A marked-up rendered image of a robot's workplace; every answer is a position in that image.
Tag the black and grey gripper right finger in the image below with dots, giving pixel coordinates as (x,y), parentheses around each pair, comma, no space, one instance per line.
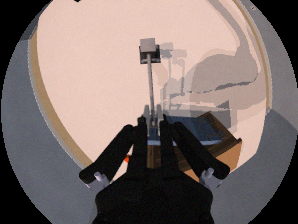
(210,171)

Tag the red spirit level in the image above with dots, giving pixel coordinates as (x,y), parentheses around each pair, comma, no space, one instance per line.
(127,158)

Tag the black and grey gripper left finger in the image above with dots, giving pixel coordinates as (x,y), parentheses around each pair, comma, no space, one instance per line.
(110,160)

